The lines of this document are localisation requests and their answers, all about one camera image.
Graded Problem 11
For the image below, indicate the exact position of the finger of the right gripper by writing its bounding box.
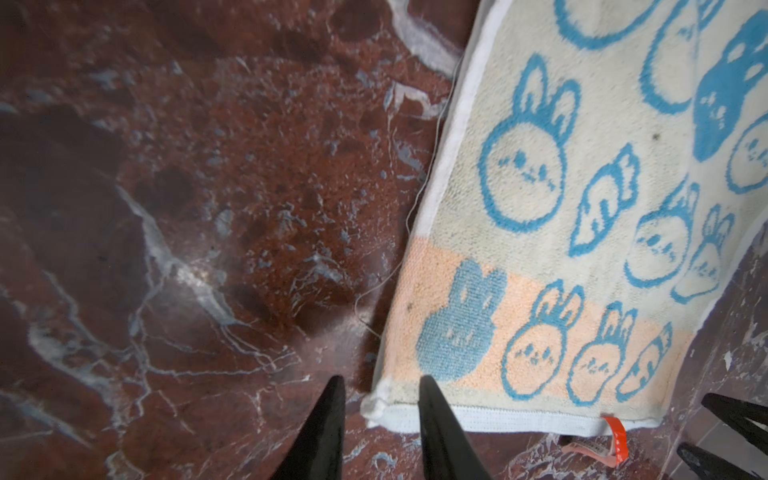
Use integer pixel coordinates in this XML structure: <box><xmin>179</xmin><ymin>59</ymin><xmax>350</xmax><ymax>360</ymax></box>
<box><xmin>701</xmin><ymin>393</ymin><xmax>767</xmax><ymax>438</ymax></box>
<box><xmin>677</xmin><ymin>443</ymin><xmax>761</xmax><ymax>480</ymax></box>

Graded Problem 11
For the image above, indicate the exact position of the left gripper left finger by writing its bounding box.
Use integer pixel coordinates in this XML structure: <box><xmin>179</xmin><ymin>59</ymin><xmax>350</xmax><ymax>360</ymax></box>
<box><xmin>271</xmin><ymin>375</ymin><xmax>346</xmax><ymax>480</ymax></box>

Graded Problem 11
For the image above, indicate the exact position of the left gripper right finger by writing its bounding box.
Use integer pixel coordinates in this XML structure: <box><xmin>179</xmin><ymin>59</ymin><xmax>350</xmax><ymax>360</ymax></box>
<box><xmin>418</xmin><ymin>376</ymin><xmax>491</xmax><ymax>480</ymax></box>

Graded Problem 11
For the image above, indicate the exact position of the teal rabbit pattern towel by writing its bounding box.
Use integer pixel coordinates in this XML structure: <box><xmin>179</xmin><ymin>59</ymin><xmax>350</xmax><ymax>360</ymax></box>
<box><xmin>360</xmin><ymin>1</ymin><xmax>767</xmax><ymax>436</ymax></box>

